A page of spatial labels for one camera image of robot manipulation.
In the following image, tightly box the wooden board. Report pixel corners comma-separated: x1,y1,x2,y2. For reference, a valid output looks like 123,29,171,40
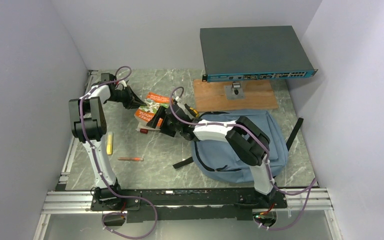
193,79,278,112

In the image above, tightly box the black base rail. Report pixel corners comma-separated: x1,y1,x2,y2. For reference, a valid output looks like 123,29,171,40
90,187,288,223

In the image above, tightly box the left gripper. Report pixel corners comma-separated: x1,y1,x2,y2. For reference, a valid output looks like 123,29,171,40
107,85,147,110

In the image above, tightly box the yellow highlighter marker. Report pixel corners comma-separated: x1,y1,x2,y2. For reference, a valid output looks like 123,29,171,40
106,131,114,155

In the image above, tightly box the aluminium side rail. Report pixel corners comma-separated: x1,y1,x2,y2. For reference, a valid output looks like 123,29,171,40
57,69,99,191

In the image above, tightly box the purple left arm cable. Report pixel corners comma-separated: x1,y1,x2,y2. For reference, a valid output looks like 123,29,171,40
78,65,159,240

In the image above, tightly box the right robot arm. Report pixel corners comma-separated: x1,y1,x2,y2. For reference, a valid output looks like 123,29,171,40
146,106,275,208

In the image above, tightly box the orange green treehouse book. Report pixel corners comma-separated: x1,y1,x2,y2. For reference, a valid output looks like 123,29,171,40
134,92,169,132

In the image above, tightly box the metal stand mount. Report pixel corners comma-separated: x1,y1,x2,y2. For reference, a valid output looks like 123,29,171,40
224,81,245,100

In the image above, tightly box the orange pen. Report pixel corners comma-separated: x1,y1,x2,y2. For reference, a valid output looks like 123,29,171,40
117,157,144,162

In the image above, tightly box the blue student backpack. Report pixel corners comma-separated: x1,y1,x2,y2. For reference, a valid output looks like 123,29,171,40
173,109,304,184

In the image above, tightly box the red white glue stick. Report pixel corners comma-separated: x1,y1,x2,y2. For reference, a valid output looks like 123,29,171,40
139,128,149,134

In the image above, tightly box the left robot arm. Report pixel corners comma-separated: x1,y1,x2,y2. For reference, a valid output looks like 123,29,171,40
68,72,145,210

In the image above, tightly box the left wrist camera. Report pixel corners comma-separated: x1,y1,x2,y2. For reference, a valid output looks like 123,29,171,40
115,79,129,90

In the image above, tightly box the grey network switch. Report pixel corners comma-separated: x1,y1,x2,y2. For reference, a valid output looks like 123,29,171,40
199,25,318,83

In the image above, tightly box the yellow black screwdriver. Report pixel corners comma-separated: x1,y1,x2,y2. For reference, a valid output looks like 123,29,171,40
184,103,199,118

